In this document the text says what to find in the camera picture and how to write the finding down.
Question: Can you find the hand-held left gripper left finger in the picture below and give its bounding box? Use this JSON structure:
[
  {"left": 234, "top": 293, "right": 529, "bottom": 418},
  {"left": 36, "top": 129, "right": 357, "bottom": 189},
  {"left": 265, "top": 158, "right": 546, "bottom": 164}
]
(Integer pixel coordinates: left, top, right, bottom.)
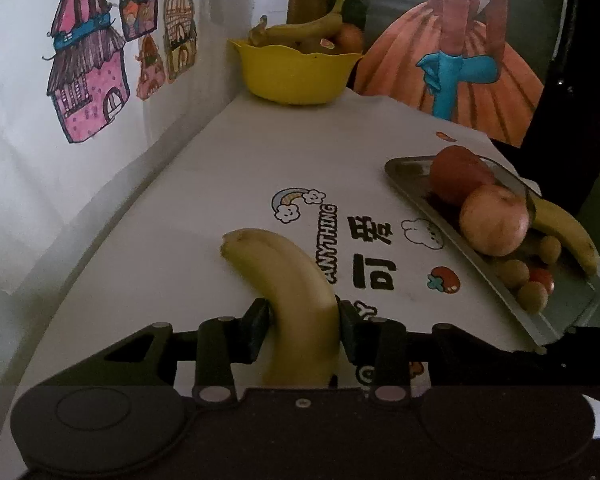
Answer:
[{"left": 30, "top": 299, "right": 274, "bottom": 406}]

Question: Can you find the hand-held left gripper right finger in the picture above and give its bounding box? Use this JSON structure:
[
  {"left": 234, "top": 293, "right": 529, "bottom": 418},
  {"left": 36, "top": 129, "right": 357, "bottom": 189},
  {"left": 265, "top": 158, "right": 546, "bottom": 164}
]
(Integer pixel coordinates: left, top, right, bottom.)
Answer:
[{"left": 337, "top": 300, "right": 576, "bottom": 405}]

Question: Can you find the small tan round fruit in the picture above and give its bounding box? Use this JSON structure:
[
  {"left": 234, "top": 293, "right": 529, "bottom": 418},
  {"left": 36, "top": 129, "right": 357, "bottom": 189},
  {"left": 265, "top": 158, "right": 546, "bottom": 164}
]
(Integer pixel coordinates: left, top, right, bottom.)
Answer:
[
  {"left": 495, "top": 258, "right": 531, "bottom": 290},
  {"left": 539, "top": 235, "right": 564, "bottom": 265},
  {"left": 517, "top": 281, "right": 550, "bottom": 313}
]

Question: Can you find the red cherry tomato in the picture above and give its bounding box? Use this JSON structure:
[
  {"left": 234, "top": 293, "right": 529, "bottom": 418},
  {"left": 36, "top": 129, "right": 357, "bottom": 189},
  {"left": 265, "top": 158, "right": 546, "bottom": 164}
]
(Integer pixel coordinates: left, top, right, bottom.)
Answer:
[{"left": 529, "top": 267, "right": 555, "bottom": 294}]

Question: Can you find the metal tray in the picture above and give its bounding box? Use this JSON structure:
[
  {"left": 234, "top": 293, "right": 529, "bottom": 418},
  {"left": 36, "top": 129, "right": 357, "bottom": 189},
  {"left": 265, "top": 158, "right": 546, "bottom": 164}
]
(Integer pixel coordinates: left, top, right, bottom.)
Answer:
[{"left": 384, "top": 155, "right": 600, "bottom": 347}]

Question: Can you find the pale red apple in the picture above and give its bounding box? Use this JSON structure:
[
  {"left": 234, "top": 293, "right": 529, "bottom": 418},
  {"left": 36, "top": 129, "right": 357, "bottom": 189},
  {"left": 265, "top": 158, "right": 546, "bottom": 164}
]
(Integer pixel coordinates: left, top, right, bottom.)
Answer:
[{"left": 459, "top": 183, "right": 531, "bottom": 257}]

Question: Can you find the deep red apple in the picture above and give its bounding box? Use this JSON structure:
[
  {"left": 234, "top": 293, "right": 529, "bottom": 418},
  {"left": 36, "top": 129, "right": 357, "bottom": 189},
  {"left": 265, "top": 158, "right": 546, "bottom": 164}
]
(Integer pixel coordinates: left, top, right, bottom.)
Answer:
[{"left": 429, "top": 145, "right": 496, "bottom": 206}]

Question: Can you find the white printed table cover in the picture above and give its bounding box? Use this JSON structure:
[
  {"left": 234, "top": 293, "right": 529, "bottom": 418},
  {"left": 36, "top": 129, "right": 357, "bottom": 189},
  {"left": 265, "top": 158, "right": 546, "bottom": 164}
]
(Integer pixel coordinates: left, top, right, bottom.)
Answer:
[{"left": 20, "top": 87, "right": 546, "bottom": 391}]

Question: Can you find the yellow plastic bowl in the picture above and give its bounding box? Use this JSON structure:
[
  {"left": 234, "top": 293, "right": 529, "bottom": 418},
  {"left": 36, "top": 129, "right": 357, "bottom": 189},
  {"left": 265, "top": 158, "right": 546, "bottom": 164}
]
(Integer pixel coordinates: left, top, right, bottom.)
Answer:
[{"left": 229, "top": 37, "right": 365, "bottom": 106}]

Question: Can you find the brown fruit with sticker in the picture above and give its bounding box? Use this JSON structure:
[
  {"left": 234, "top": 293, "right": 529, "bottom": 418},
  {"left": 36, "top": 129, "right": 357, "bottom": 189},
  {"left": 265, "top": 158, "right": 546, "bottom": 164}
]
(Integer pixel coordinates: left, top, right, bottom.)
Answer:
[{"left": 295, "top": 35, "right": 344, "bottom": 56}]

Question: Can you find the paper with house drawings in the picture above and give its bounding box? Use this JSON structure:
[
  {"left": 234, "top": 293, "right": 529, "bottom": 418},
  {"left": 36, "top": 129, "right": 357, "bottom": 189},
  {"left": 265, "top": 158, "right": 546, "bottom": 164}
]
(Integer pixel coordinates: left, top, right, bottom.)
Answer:
[{"left": 0, "top": 0, "right": 253, "bottom": 295}]

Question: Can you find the reddish orange round fruit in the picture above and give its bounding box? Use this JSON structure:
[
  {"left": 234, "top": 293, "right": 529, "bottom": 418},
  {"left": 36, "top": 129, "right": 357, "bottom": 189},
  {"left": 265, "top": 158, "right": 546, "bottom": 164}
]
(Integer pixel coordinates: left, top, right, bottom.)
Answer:
[{"left": 336, "top": 22, "right": 365, "bottom": 55}]

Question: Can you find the greenish yellow banana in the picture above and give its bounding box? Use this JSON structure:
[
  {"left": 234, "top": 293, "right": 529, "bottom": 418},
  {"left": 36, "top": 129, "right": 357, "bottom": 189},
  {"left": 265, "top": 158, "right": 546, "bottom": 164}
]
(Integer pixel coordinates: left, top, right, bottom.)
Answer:
[{"left": 248, "top": 0, "right": 346, "bottom": 54}]

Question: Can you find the wall poster of girl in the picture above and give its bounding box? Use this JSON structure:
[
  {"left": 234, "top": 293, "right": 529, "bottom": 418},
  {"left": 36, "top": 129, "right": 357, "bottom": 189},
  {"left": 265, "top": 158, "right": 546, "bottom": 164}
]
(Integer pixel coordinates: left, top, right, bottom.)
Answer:
[{"left": 354, "top": 0, "right": 547, "bottom": 149}]

